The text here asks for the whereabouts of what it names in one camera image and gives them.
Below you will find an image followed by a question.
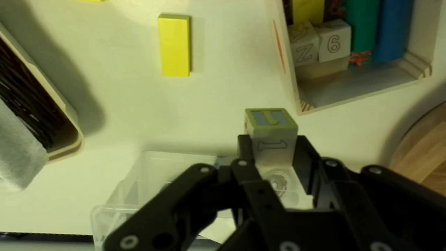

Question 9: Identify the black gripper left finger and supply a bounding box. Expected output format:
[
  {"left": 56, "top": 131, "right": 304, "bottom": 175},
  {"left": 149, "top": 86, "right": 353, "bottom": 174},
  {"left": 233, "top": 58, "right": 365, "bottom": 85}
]
[{"left": 102, "top": 133, "right": 298, "bottom": 251}]

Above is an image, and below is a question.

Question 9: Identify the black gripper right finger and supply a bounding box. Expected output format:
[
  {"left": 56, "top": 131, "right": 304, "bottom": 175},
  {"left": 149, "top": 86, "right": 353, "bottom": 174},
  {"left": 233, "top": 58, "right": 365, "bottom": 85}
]
[{"left": 291, "top": 135, "right": 446, "bottom": 251}]

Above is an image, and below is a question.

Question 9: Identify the white cube block green-blue face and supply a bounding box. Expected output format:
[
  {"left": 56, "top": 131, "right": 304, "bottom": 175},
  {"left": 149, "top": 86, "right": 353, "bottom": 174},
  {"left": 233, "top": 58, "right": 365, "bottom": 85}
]
[{"left": 244, "top": 107, "right": 300, "bottom": 170}]

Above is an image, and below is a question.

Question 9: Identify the yellow rectangular block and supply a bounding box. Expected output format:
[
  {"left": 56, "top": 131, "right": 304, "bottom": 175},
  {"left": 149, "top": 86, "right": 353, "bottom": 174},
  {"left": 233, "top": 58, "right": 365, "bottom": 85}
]
[
  {"left": 289, "top": 0, "right": 326, "bottom": 26},
  {"left": 156, "top": 12, "right": 194, "bottom": 79}
]

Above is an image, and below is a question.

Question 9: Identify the white-rimmed wooden block box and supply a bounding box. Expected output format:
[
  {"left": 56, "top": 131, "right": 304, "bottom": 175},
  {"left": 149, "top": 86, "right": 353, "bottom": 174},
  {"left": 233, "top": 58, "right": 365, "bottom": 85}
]
[{"left": 266, "top": 0, "right": 435, "bottom": 117}]

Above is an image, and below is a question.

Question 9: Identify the plain wooden block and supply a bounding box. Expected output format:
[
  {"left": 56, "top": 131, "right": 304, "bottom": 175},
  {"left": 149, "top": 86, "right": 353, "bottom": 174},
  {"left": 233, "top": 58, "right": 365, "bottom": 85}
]
[{"left": 296, "top": 55, "right": 351, "bottom": 80}]

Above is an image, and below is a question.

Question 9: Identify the white cube block number six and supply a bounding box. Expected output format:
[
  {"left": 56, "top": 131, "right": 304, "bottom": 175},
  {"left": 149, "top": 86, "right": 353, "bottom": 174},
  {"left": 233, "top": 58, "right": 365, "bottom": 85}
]
[{"left": 315, "top": 18, "right": 354, "bottom": 64}]

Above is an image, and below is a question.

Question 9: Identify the blue cylinder block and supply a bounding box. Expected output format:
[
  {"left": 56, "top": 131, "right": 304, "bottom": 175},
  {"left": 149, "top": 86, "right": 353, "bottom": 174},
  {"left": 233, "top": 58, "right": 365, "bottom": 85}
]
[{"left": 372, "top": 0, "right": 415, "bottom": 65}]

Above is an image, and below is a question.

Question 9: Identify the white letter cube block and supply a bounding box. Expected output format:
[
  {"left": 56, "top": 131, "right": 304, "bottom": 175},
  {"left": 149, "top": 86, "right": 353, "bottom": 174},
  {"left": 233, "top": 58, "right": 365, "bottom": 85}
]
[{"left": 287, "top": 20, "right": 322, "bottom": 68}]

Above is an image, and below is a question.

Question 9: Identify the green cylinder block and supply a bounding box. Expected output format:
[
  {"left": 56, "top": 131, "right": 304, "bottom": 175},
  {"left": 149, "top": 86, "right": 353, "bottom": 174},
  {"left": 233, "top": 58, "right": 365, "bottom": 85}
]
[{"left": 343, "top": 0, "right": 382, "bottom": 55}]

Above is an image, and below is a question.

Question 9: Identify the clear plastic bin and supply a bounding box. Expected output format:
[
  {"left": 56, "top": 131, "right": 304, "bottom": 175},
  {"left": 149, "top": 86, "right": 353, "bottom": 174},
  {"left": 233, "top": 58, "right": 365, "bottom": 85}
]
[{"left": 89, "top": 149, "right": 314, "bottom": 246}]

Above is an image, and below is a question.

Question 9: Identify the round wooden bowl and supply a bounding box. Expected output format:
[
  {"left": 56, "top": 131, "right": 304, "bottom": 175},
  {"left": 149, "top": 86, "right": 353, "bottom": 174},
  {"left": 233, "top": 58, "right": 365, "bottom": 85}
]
[{"left": 388, "top": 100, "right": 446, "bottom": 198}]

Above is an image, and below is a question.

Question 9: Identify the dark brown inner tray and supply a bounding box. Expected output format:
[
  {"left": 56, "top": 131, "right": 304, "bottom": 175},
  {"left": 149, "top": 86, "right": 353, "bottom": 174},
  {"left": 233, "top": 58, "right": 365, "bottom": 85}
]
[{"left": 0, "top": 36, "right": 73, "bottom": 150}]

